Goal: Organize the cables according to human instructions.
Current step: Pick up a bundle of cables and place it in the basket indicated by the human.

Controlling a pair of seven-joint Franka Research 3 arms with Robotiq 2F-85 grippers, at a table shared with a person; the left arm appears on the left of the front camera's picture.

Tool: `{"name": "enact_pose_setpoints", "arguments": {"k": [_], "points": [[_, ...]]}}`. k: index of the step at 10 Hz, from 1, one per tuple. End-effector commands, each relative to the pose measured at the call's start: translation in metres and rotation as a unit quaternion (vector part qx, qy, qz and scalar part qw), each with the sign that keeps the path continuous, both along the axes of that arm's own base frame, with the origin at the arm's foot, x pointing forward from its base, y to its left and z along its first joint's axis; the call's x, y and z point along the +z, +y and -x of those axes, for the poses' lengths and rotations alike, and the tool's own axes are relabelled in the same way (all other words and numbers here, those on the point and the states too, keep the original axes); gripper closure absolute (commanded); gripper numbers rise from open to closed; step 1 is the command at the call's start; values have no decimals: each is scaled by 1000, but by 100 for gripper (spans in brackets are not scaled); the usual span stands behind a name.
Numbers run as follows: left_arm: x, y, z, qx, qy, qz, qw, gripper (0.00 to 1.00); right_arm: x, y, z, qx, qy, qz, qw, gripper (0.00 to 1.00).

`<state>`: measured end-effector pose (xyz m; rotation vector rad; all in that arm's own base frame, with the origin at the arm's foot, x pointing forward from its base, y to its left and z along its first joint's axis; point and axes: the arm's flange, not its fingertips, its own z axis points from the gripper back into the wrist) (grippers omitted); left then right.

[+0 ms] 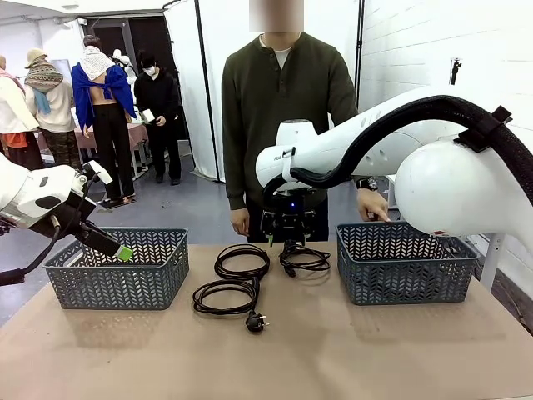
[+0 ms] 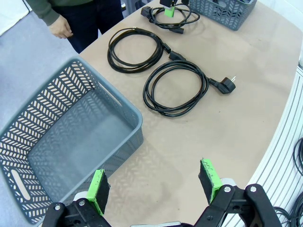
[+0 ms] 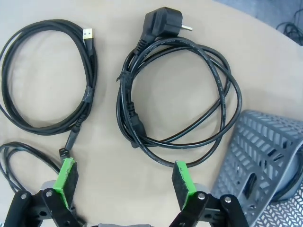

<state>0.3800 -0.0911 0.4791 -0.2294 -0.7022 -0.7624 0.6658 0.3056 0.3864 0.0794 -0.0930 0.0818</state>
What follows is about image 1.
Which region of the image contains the table with pink cloth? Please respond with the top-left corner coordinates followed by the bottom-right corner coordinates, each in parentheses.
top-left (73, 122), bottom-right (152, 180)

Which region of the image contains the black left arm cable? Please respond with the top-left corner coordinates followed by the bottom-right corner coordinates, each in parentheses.
top-left (0, 172), bottom-right (103, 288)

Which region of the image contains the black arm strap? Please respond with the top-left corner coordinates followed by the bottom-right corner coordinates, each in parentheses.
top-left (453, 105), bottom-right (513, 153)

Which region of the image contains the mannequin in white coat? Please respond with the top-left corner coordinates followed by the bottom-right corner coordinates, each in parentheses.
top-left (0, 53), bottom-right (42, 172)

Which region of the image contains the person's right forearm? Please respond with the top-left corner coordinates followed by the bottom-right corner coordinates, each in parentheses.
top-left (222, 137), bottom-right (251, 211)

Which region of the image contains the white partition screen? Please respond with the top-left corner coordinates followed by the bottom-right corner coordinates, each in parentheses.
top-left (162, 0), bottom-right (366, 183)

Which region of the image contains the mannequin with hat and scarf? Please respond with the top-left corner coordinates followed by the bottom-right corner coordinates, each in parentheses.
top-left (23, 47), bottom-right (82, 170)

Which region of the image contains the grey plastic lattice basket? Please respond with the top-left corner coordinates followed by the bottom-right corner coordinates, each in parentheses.
top-left (335, 219), bottom-right (481, 307)
top-left (42, 227), bottom-right (190, 311)

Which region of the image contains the small black cable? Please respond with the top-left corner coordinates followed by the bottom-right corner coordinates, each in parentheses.
top-left (278, 240), bottom-right (332, 278)

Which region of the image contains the masked person in black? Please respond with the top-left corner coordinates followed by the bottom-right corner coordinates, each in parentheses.
top-left (133, 49), bottom-right (184, 186)

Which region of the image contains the black camera on stand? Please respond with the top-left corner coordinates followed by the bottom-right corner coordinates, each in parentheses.
top-left (448, 57), bottom-right (463, 87)

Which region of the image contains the person's right hand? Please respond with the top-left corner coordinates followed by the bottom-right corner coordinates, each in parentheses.
top-left (231, 207), bottom-right (252, 239)

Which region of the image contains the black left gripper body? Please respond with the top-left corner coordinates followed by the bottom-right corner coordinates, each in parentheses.
top-left (31, 192), bottom-right (100, 245)

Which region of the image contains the white arm strap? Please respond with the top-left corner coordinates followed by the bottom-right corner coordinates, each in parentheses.
top-left (279, 145), bottom-right (297, 183)

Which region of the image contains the black cable with round plug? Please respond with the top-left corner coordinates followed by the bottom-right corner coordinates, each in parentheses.
top-left (192, 277), bottom-right (271, 334)

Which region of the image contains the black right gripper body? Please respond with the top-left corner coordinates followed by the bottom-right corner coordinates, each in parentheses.
top-left (262, 192), bottom-right (321, 223)

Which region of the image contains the black power cable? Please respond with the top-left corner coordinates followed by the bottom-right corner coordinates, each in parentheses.
top-left (213, 243), bottom-right (271, 281)

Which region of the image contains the person's left hand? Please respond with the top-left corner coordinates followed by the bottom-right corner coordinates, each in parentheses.
top-left (356, 187), bottom-right (392, 223)

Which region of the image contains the person in green sweater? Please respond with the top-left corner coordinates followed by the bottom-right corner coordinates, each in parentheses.
top-left (222, 31), bottom-right (360, 245)

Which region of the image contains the black braided cable sleeve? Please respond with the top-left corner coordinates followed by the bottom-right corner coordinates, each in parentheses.
top-left (289, 94), bottom-right (514, 191)

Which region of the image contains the mannequin with blue shirt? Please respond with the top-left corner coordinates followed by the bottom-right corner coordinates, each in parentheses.
top-left (70, 35), bottom-right (138, 206)

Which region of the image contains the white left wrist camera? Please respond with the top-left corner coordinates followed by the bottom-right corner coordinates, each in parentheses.
top-left (82, 160), bottom-right (114, 187)

